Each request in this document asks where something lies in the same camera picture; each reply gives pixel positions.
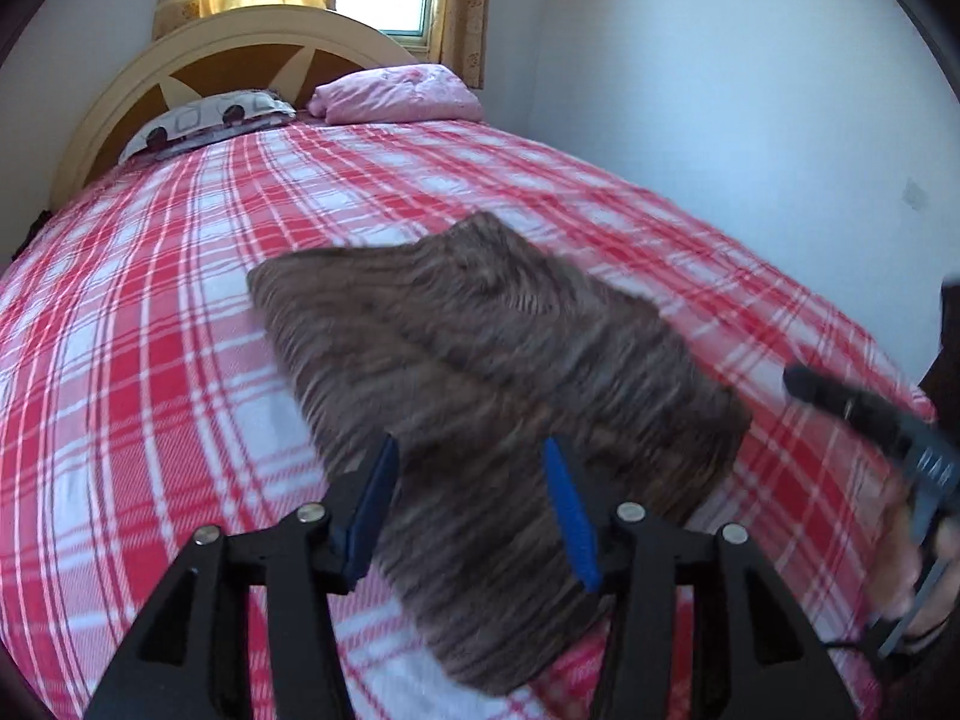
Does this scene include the cream wooden headboard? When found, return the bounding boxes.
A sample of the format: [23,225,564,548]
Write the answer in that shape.
[51,5,421,203]

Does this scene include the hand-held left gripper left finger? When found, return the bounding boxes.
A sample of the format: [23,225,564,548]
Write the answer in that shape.
[86,433,401,720]

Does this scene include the white patterned pillow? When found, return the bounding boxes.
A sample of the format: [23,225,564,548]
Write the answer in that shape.
[118,88,297,164]

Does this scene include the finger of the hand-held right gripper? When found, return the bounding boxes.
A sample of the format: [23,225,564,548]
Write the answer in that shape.
[782,364,908,458]

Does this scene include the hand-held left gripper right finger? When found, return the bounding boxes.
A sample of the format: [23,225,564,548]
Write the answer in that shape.
[543,436,856,720]

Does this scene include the brown knitted sweater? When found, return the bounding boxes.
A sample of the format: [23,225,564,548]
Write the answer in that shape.
[247,210,752,697]

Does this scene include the person's right hand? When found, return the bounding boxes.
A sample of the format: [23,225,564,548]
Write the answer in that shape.
[870,493,935,616]

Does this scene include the pink pillow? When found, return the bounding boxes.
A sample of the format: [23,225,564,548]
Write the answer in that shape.
[309,64,485,125]

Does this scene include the red plaid bed sheet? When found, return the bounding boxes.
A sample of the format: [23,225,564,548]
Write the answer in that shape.
[0,116,938,720]

